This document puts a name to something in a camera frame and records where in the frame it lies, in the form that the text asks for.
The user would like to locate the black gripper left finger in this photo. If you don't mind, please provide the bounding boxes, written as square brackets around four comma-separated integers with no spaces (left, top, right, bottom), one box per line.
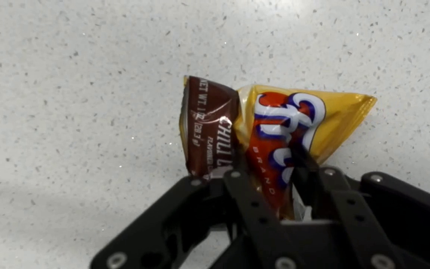
[90,170,296,269]

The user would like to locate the yellow brown chips packet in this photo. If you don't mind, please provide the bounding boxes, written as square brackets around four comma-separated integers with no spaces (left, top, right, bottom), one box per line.
[180,76,377,220]

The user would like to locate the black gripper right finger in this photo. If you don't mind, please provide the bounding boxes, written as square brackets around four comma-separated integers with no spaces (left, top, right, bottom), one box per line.
[292,146,430,269]

